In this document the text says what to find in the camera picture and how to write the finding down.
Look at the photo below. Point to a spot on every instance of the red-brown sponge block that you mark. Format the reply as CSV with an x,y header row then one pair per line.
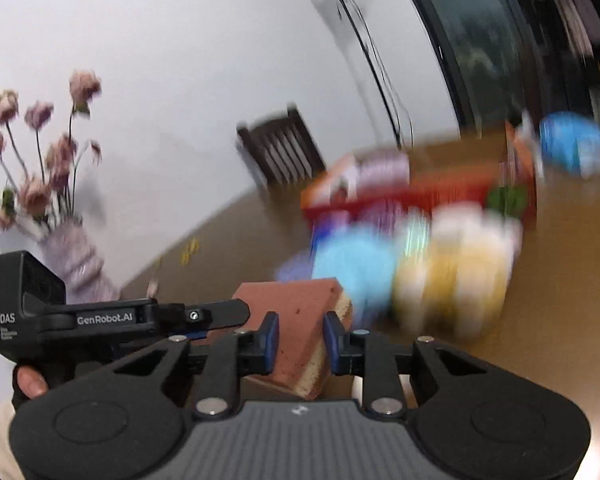
x,y
292,317

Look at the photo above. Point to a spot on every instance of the pink artificial flowers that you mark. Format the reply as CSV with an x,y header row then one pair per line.
x,y
45,160

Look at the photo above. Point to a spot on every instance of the small yellow table item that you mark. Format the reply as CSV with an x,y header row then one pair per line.
x,y
190,252

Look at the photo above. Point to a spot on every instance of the studio light on stand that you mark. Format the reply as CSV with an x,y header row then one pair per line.
x,y
375,70

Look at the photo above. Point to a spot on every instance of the pale purple tissue pack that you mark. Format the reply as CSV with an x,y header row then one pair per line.
x,y
384,169

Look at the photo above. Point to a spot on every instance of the orange cardboard box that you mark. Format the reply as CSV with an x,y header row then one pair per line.
x,y
430,190

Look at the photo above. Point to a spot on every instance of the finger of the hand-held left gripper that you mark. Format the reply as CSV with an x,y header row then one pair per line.
x,y
215,314

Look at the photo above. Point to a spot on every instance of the person's left hand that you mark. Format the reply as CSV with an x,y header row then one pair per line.
x,y
30,382

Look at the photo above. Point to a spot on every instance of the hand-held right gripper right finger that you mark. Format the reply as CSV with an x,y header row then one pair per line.
x,y
331,345

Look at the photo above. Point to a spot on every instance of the black framed glass door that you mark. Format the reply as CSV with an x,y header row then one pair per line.
x,y
480,45

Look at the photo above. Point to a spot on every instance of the lilac ribbed vase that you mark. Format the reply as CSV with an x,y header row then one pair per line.
x,y
77,265

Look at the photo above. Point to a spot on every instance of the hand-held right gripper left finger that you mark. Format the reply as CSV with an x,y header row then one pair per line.
x,y
269,344

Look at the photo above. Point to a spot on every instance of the blue plastic packet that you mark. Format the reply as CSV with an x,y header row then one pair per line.
x,y
575,145

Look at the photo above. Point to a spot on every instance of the light blue soft cloth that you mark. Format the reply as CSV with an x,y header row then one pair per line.
x,y
352,270

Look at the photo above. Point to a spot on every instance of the dark wooden chair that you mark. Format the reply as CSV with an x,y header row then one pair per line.
x,y
280,152

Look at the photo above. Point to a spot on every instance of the green soft item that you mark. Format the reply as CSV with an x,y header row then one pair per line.
x,y
507,201

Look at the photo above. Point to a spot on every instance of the colourful packets in box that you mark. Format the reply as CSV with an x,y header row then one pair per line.
x,y
455,270

